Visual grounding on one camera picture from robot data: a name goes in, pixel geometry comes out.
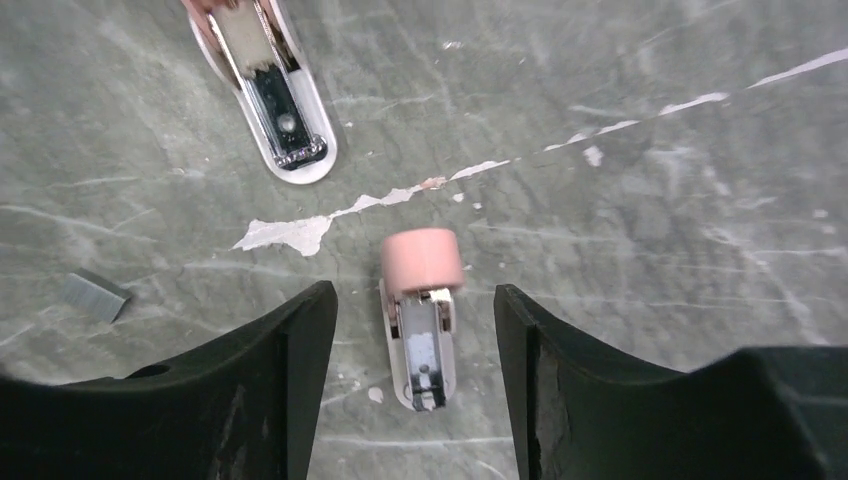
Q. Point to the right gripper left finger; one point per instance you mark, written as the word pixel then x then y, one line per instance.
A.
pixel 242 406

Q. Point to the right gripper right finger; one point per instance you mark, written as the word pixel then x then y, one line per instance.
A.
pixel 582 409

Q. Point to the small grey staple strip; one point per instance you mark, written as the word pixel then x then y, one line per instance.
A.
pixel 94 295

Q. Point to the pink stapler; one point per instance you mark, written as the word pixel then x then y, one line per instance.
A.
pixel 253 48
pixel 421 272

